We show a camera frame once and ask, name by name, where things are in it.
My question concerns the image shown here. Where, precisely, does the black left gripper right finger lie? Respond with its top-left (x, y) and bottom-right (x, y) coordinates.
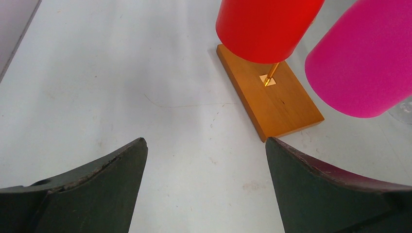
top-left (265, 137), bottom-right (412, 233)

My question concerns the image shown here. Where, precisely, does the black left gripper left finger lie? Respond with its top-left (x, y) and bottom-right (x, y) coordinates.
top-left (0, 138), bottom-right (148, 233)

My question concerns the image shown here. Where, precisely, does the pink wine glass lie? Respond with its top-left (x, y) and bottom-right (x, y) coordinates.
top-left (305, 0), bottom-right (412, 118)

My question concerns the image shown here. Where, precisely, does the red wine glass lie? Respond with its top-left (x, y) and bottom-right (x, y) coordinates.
top-left (216, 0), bottom-right (325, 64)

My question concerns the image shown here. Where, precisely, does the clear wine glass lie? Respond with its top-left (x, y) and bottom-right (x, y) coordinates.
top-left (388, 96), bottom-right (412, 125)

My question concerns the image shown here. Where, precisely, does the gold rack wooden base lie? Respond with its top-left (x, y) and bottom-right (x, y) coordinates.
top-left (216, 44), bottom-right (324, 142)

